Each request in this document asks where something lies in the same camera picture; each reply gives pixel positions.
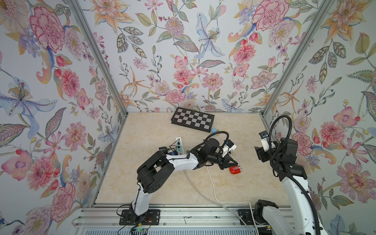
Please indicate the black white chessboard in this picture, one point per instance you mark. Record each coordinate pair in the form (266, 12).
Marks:
(193, 119)

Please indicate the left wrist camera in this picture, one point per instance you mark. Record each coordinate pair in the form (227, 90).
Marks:
(228, 148)

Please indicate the red electric shaver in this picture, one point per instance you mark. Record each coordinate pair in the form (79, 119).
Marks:
(235, 170)

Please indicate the teal charger on white strip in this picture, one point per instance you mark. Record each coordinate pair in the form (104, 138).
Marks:
(179, 146)

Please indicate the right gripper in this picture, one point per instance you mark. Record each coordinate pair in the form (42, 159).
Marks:
(261, 153)

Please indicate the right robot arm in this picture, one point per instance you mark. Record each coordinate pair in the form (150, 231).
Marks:
(305, 215)

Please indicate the aluminium corner post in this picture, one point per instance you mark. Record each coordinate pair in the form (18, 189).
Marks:
(89, 36)
(311, 30)

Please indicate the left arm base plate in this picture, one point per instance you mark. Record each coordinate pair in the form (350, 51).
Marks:
(151, 217)

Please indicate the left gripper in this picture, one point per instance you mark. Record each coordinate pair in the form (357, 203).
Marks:
(223, 162)

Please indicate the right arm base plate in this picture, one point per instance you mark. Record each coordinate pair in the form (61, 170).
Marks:
(250, 218)

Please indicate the left aluminium corner post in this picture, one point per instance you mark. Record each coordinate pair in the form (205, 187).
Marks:
(89, 36)

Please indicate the white power strip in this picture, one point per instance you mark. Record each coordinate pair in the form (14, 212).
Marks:
(180, 153)

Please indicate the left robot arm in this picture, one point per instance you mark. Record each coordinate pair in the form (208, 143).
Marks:
(153, 173)

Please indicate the right aluminium corner post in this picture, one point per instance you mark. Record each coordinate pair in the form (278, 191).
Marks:
(311, 30)

